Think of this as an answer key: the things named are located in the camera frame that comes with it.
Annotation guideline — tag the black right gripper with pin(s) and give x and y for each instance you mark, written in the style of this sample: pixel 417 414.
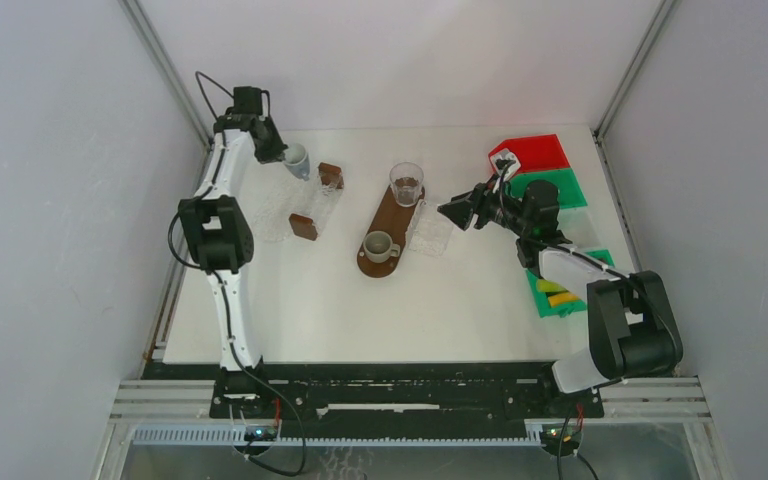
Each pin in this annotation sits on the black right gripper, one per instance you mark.
pixel 460 210

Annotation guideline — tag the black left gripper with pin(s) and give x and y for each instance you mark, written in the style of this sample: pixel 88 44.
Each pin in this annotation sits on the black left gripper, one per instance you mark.
pixel 275 152

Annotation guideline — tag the clear textured acrylic holder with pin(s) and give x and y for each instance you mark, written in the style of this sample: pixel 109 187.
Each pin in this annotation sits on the clear textured acrylic holder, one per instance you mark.
pixel 429 232

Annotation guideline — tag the clear glass tumbler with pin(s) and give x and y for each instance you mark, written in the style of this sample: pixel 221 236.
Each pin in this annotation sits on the clear glass tumbler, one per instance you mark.
pixel 406 183

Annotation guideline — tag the grey ceramic cup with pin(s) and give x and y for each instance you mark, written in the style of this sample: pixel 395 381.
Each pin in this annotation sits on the grey ceramic cup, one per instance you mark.
pixel 379 247

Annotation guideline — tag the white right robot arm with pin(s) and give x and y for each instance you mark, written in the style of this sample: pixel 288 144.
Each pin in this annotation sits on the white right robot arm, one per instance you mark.
pixel 632 331

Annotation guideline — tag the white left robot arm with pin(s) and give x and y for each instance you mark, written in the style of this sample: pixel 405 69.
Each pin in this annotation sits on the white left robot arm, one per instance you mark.
pixel 220 242

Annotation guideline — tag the clear textured oval tray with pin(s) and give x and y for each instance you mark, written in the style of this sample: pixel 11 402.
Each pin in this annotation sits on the clear textured oval tray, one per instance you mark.
pixel 270 222

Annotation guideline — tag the green toothpaste tube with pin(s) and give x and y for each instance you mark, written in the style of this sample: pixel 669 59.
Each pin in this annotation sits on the green toothpaste tube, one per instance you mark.
pixel 549 287

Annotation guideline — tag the green bin with toothpaste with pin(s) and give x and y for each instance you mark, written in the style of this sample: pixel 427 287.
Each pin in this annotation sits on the green bin with toothpaste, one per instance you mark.
pixel 574 272

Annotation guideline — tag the yellow toothpaste tube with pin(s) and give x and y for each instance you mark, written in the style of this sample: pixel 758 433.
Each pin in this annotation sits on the yellow toothpaste tube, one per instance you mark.
pixel 555 300

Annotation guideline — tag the red storage bin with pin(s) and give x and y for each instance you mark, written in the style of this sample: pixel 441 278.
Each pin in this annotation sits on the red storage bin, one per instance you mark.
pixel 533 154

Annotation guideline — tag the green bin with toothbrushes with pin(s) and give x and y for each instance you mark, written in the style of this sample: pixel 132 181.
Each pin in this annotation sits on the green bin with toothbrushes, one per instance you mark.
pixel 570 193

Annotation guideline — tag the white storage bin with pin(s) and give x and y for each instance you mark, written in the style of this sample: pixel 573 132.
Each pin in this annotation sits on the white storage bin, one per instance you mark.
pixel 577 226

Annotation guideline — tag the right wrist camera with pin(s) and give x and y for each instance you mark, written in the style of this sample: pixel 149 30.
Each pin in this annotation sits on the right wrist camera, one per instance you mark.
pixel 506 162

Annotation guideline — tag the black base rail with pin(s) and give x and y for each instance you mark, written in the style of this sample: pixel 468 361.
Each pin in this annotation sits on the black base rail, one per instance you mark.
pixel 399 401

